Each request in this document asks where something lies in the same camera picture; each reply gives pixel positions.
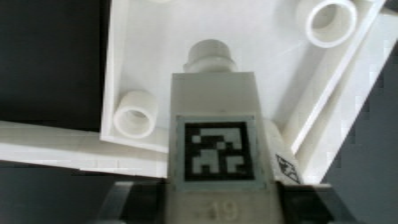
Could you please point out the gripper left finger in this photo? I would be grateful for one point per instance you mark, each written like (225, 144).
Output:
(134, 204)

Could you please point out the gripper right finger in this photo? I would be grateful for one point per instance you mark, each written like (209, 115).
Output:
(305, 204)

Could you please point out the white table leg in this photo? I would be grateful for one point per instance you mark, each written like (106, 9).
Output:
(283, 161)
(221, 185)

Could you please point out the white square table top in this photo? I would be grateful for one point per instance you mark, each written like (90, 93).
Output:
(294, 39)

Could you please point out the white front obstacle bar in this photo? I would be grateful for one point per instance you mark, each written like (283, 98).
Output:
(70, 148)

